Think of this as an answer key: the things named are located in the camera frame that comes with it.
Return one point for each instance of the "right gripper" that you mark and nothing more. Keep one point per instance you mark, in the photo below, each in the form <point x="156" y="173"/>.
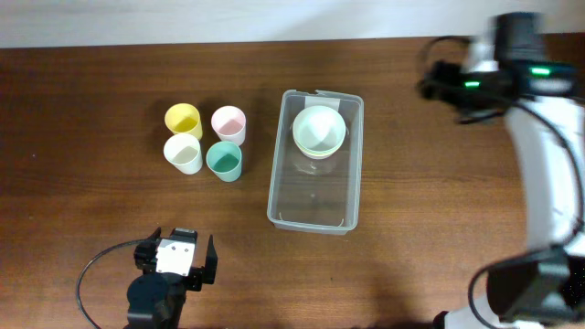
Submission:
<point x="446" y="93"/>

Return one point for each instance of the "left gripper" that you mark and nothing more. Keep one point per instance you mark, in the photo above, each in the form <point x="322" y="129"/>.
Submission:
<point x="197" y="274"/>

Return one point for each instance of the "white plastic cup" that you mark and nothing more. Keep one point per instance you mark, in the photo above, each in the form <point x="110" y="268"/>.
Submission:
<point x="183" y="151"/>

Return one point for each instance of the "yellow plastic cup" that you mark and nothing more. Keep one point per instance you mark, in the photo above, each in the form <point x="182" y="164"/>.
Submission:
<point x="184" y="118"/>

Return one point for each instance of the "pink plastic cup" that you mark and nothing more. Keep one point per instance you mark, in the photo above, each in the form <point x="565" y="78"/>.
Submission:
<point x="229" y="124"/>

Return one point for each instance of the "white plastic bowl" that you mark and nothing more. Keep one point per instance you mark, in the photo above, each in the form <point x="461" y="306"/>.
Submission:
<point x="318" y="120"/>

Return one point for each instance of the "teal plastic bowl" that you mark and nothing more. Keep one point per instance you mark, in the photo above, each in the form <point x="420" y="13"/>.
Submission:
<point x="309" y="140"/>

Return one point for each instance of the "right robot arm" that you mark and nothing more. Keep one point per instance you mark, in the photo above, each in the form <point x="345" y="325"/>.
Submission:
<point x="544" y="286"/>

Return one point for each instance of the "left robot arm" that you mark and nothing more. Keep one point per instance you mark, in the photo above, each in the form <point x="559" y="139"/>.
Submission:
<point x="156" y="298"/>

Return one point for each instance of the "clear plastic storage container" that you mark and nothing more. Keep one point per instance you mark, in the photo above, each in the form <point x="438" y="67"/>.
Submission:
<point x="317" y="196"/>

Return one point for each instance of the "white label on container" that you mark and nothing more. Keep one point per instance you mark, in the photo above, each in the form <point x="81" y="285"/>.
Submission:
<point x="332" y="103"/>

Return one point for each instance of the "teal plastic cup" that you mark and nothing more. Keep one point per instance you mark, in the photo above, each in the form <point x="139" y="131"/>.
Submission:
<point x="224" y="159"/>

